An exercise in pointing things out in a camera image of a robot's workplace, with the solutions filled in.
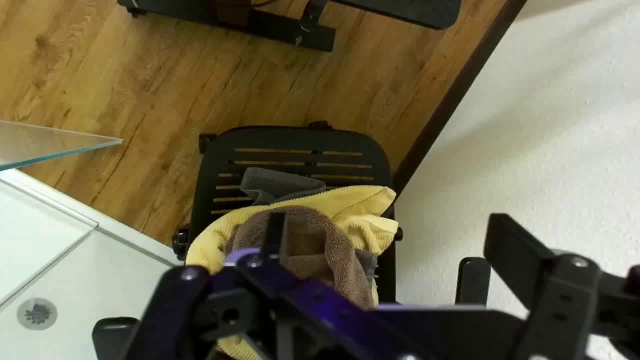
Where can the glass shower door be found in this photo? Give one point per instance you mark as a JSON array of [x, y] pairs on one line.
[[22, 144]]

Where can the grey cloth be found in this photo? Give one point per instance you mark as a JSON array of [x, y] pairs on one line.
[[267, 186]]

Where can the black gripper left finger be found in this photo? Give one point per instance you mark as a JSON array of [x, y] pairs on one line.
[[279, 315]]

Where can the black slatted laundry basket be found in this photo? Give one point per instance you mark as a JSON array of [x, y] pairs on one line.
[[335, 156]]

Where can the round shower drain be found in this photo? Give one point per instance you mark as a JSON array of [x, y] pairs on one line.
[[37, 315]]

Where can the dark wooden baseboard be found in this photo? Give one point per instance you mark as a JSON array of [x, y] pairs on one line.
[[437, 123]]

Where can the yellow towel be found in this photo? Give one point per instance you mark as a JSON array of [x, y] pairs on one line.
[[359, 210]]

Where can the brown towel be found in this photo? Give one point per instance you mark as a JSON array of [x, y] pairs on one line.
[[317, 249]]

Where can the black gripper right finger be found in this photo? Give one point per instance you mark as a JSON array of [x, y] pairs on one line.
[[566, 294]]

